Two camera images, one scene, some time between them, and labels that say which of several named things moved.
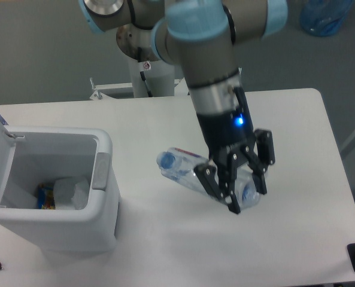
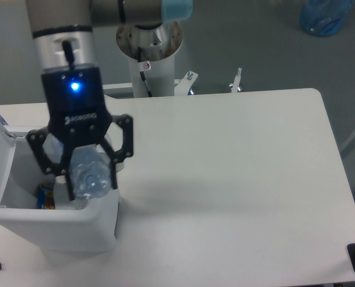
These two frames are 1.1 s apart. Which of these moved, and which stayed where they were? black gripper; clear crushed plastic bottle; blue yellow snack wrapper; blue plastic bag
Moved: black gripper; clear crushed plastic bottle
Stayed: blue yellow snack wrapper; blue plastic bag
